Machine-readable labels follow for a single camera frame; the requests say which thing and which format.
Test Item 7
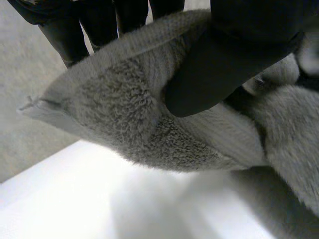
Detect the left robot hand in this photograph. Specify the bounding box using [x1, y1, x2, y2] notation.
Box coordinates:
[6, 0, 319, 118]

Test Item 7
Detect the grey towel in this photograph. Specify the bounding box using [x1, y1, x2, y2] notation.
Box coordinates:
[16, 8, 319, 239]

